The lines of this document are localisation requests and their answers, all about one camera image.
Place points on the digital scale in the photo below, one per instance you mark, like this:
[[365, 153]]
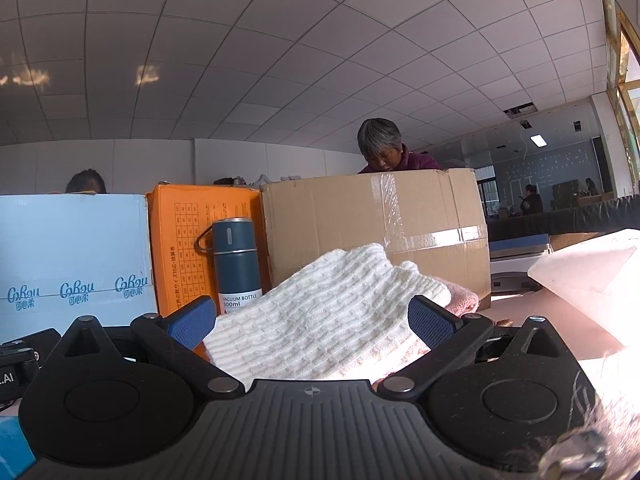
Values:
[[517, 260]]

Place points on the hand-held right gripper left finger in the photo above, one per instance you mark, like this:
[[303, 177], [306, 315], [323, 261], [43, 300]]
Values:
[[192, 322]]

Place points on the ceiling light panel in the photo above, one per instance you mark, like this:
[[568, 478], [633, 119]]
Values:
[[537, 140]]

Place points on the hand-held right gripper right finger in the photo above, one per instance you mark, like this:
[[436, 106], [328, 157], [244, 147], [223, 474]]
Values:
[[432, 321]]

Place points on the white paper box flap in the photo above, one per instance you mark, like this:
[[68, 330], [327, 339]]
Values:
[[595, 280]]

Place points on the dark wall board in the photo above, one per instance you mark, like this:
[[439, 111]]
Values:
[[555, 165]]

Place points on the gold window frame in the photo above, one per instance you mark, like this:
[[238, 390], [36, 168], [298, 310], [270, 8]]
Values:
[[625, 85]]

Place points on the pink knitted sweater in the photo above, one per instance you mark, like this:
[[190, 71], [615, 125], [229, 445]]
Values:
[[462, 300]]

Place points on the light blue cardboard box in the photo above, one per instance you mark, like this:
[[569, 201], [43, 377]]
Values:
[[70, 250]]

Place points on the printed plastic packet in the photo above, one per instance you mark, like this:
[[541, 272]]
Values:
[[12, 445]]

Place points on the black fabric partition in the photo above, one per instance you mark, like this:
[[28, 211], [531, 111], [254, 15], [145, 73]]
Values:
[[575, 220]]

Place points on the orange cardboard box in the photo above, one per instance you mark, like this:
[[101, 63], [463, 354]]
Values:
[[180, 250]]

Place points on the white knitted sweater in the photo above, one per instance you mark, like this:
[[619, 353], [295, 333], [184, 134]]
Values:
[[320, 320]]

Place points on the dark blue vacuum bottle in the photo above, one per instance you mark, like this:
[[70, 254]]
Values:
[[237, 265]]

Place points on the flat cardboard sheet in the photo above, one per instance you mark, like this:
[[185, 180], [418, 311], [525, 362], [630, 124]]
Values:
[[575, 240]]

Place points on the brown cardboard box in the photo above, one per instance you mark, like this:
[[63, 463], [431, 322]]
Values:
[[350, 220]]

